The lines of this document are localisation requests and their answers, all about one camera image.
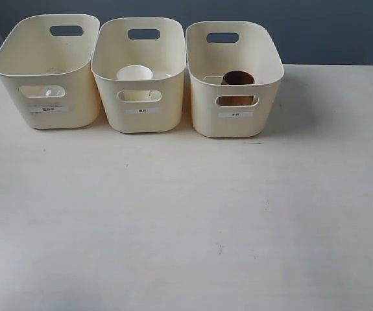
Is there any white paper cup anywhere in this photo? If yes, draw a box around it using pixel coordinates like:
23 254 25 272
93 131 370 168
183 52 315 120
116 65 153 102

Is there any clear bottle white cap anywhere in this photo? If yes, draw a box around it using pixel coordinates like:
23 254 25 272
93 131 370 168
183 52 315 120
42 85 66 97

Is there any cream plastic bin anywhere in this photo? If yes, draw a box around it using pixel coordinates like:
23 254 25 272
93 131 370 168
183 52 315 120
91 17 186 133
0 14 102 130
186 21 284 138

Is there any cream left plastic bin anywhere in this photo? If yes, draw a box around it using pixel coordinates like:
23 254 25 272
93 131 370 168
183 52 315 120
0 14 102 130

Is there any cream middle plastic bin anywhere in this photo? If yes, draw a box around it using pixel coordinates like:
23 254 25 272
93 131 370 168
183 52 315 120
91 17 186 133

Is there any brown wooden cup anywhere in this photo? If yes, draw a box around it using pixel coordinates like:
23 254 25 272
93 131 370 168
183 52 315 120
219 71 255 106

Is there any cream right plastic bin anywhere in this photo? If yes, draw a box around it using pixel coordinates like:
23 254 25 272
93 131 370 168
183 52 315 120
186 21 284 138

